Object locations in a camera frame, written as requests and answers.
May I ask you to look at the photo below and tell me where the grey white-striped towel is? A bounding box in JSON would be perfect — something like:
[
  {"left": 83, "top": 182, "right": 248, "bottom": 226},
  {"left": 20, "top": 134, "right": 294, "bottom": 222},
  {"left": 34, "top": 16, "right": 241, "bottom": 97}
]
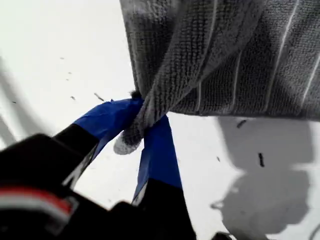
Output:
[{"left": 112, "top": 0, "right": 320, "bottom": 156}]

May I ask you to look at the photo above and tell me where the red white servo wire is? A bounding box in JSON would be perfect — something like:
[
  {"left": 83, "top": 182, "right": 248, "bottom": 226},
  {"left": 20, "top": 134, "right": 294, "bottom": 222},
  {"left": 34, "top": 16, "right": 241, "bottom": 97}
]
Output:
[{"left": 0, "top": 185, "right": 79, "bottom": 222}]

